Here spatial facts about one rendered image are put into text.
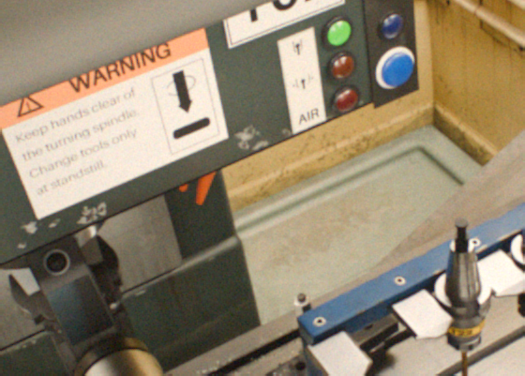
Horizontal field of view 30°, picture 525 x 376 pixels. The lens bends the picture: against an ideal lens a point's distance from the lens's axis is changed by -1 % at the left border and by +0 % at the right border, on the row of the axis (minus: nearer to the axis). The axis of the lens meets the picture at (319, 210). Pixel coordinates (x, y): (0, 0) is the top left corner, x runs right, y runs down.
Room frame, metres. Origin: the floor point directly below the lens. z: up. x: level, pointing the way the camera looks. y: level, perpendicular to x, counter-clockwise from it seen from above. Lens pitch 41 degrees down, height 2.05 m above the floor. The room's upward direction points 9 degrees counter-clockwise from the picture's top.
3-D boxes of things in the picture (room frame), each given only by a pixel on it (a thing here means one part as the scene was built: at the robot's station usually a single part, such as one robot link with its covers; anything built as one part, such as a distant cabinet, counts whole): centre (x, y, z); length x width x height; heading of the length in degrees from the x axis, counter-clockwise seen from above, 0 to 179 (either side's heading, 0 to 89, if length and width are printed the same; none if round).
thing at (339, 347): (0.70, 0.00, 1.21); 0.07 x 0.05 x 0.01; 24
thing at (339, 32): (0.65, -0.04, 1.65); 0.02 x 0.01 x 0.02; 114
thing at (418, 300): (0.75, -0.10, 1.21); 0.07 x 0.05 x 0.01; 24
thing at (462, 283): (0.77, -0.15, 1.26); 0.04 x 0.04 x 0.07
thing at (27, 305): (0.67, 0.27, 1.41); 0.09 x 0.05 x 0.02; 37
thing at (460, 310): (0.77, -0.15, 1.21); 0.06 x 0.06 x 0.03
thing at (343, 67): (0.65, -0.04, 1.62); 0.02 x 0.01 x 0.02; 114
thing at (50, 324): (0.63, 0.22, 1.39); 0.12 x 0.08 x 0.09; 24
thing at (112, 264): (0.69, 0.22, 1.41); 0.09 x 0.05 x 0.02; 11
